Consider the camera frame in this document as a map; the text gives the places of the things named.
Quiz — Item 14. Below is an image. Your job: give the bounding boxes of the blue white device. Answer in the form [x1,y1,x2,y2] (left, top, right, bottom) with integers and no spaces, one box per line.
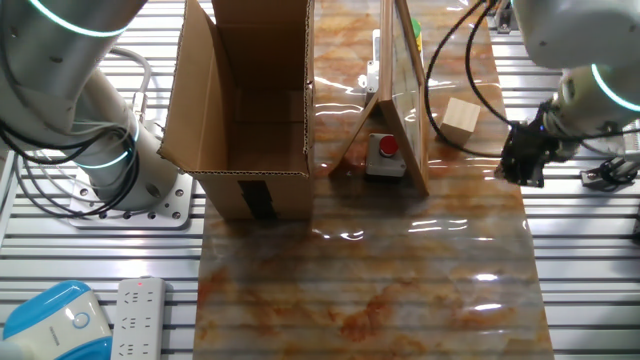
[0,279,114,360]

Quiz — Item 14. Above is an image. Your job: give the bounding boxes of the aluminium camera rail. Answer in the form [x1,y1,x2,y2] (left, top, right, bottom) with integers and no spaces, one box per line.
[579,149,640,191]

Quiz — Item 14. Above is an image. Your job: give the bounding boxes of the black base cables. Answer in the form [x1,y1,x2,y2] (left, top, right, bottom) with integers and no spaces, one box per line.
[0,119,140,221]

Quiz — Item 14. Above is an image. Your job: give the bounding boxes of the white power strip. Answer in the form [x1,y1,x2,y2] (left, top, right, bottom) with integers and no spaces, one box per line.
[110,277,167,360]

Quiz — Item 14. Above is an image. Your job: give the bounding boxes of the light wooden block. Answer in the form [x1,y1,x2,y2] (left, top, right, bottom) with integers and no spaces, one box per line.
[438,96,482,148]

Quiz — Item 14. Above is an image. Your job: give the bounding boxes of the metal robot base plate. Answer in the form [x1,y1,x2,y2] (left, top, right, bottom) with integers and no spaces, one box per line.
[67,167,194,229]

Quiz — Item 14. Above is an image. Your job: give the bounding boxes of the open cardboard box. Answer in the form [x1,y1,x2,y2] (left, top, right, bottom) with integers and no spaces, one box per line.
[158,0,316,221]

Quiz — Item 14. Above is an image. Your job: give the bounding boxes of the orange marble pattern mat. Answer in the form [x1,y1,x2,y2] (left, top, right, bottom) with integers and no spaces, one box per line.
[192,0,556,360]

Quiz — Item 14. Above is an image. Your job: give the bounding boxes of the red emergency stop button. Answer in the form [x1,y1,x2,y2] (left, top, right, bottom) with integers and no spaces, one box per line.
[364,132,408,179]

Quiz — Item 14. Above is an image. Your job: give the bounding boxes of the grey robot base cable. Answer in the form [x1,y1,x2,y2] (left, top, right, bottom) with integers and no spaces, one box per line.
[109,46,152,124]

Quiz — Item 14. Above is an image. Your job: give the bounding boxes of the yellow box green button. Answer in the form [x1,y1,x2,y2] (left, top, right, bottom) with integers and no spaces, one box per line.
[409,17,425,66]

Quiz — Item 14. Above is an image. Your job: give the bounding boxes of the wooden picture frame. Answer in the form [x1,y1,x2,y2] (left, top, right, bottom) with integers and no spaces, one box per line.
[327,0,431,197]

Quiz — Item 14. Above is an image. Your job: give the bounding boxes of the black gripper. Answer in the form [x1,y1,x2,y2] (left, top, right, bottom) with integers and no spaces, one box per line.
[493,115,564,190]

